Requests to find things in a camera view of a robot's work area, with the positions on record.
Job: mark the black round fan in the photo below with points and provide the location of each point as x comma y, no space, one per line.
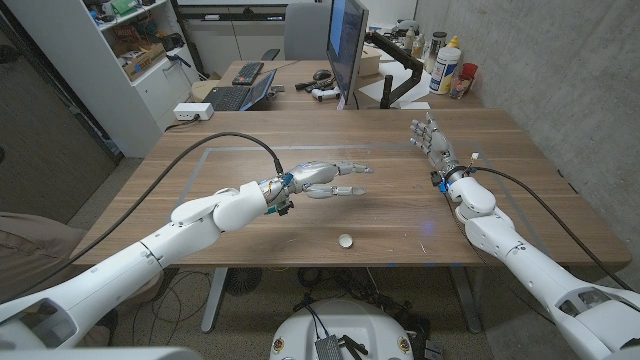
242,281

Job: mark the black remote control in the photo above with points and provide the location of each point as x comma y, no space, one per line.
312,85

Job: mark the white game controller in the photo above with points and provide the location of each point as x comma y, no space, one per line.
325,93

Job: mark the green box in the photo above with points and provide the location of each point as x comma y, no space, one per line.
123,6

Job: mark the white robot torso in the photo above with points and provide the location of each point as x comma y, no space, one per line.
350,320

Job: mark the white shelf cabinet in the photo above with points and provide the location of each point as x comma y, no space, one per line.
100,90

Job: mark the grey electronics box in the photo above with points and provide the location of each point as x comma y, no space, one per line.
328,349

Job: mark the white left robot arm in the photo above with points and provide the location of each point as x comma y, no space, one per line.
125,270

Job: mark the black computer mouse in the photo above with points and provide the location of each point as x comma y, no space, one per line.
322,74

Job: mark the white power strip box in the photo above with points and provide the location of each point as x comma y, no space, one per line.
192,111

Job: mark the brown fabric cushion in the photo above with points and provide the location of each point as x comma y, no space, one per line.
30,245

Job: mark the white bottle cap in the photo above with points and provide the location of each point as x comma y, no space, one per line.
345,241

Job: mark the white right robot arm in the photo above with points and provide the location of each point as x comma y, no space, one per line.
530,270

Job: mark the beige cardboard box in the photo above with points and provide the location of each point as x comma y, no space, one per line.
371,62

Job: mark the black keyboard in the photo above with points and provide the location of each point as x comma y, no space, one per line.
248,73

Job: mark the white wipes canister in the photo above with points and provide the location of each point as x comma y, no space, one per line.
444,70

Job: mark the yellow capped bottle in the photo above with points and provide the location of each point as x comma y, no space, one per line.
453,42

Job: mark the black computer monitor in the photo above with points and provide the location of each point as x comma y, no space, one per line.
345,45

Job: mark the grey table leg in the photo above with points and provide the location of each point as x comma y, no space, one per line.
214,300
465,300

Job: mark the white paper sheets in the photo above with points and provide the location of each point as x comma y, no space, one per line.
369,91

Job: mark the red cup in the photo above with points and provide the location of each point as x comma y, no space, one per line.
469,70

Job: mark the small pale bottle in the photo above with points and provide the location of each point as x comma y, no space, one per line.
410,39

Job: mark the open cardboard box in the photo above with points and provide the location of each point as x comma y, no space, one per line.
145,59

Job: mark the open black laptop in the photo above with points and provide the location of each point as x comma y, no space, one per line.
230,97

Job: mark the white low cabinet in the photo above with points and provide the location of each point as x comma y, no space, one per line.
220,45

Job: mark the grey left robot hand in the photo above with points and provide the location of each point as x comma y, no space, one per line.
315,175

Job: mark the grey office chair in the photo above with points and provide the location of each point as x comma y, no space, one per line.
305,30

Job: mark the glass jar with dark lid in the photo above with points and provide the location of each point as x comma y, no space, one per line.
434,50

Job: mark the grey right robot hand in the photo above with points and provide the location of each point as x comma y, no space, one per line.
440,147

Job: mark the clear drinking glass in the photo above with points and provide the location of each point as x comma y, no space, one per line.
459,87

